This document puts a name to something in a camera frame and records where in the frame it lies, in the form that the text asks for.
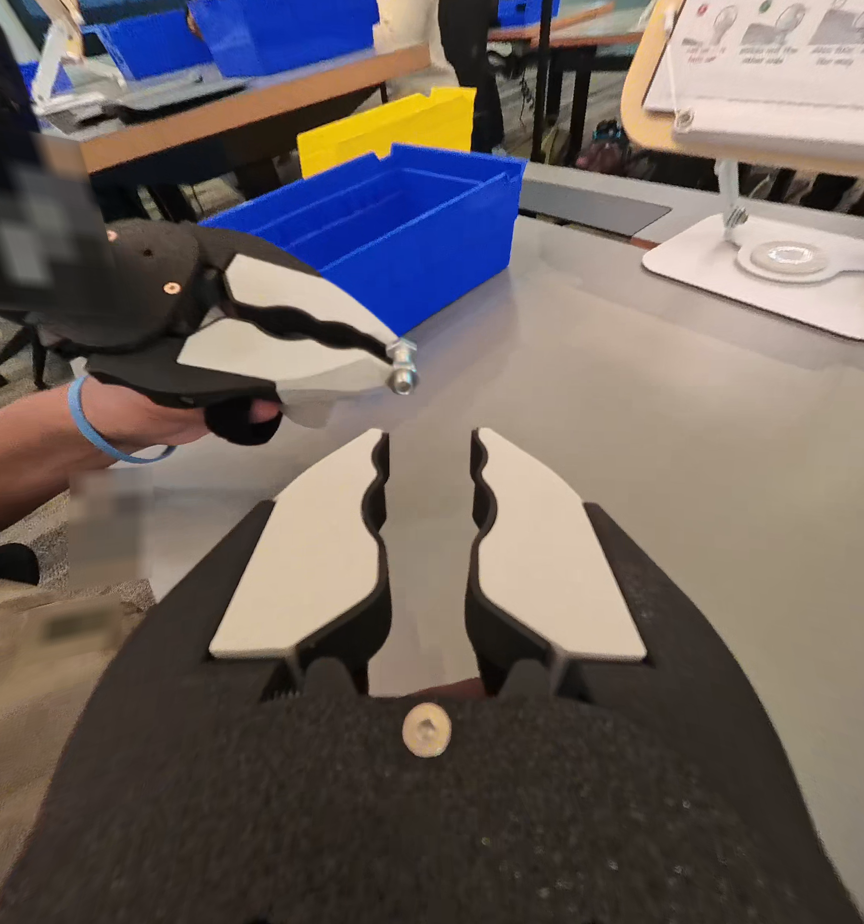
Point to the printed instruction sheet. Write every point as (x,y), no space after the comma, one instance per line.
(778,50)

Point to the black office chair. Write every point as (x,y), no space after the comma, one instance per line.
(468,72)

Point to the person's left hand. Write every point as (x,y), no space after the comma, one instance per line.
(150,426)

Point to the person's left forearm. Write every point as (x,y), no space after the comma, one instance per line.
(20,469)

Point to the wooden neighbouring table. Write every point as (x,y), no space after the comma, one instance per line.
(258,108)

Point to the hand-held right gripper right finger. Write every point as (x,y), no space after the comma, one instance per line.
(554,570)

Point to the silver bolt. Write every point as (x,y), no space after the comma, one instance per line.
(405,350)

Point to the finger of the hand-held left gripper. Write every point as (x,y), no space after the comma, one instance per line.
(294,289)
(258,357)

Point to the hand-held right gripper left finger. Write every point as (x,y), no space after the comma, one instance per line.
(309,570)

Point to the yellow plastic bin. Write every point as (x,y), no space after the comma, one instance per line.
(388,126)

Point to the blue plastic bin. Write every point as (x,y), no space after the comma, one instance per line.
(143,47)
(287,36)
(403,238)
(529,8)

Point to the blue wristband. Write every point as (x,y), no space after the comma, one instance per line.
(81,422)

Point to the document stand with wooden board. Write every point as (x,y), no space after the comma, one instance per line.
(785,260)

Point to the white folding stand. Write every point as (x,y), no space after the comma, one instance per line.
(56,58)

